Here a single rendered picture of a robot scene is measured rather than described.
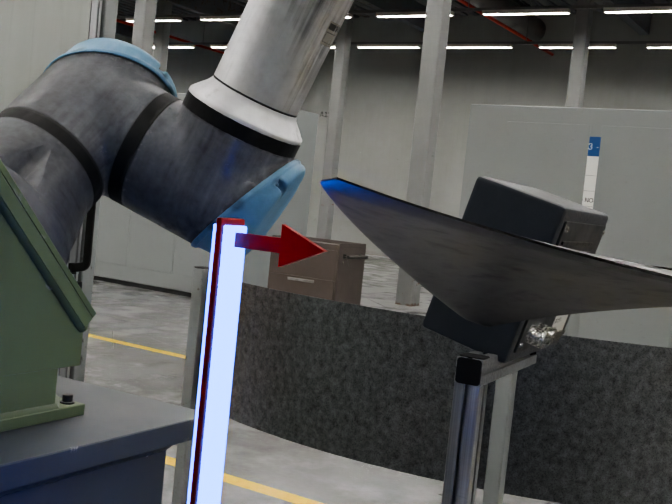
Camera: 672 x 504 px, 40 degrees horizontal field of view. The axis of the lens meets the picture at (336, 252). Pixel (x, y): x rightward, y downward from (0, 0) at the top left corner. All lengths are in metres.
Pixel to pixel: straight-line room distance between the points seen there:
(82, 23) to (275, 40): 1.78
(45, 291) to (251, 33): 0.28
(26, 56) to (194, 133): 1.62
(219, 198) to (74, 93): 0.16
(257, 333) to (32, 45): 0.97
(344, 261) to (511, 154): 1.52
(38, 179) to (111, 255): 10.47
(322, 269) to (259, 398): 4.63
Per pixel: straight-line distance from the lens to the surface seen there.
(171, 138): 0.86
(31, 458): 0.73
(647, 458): 2.36
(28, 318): 0.79
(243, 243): 0.53
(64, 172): 0.83
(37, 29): 2.47
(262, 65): 0.84
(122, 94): 0.88
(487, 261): 0.48
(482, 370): 1.02
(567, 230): 1.07
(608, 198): 6.73
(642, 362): 2.31
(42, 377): 0.82
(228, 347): 0.55
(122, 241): 11.15
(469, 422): 1.04
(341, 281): 7.26
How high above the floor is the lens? 1.21
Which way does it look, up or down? 3 degrees down
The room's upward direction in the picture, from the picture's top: 6 degrees clockwise
